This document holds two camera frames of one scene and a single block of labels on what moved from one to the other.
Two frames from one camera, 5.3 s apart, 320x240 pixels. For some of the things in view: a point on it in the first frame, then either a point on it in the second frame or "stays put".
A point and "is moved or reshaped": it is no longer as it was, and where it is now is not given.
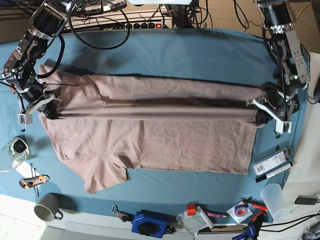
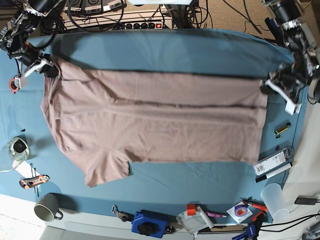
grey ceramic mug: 47,207 stays put
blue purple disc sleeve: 239,212 stays put
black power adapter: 306,200 stays put
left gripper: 46,103 -> 44,61
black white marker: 258,179 stays put
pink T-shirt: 105,124 is moved or reshaped
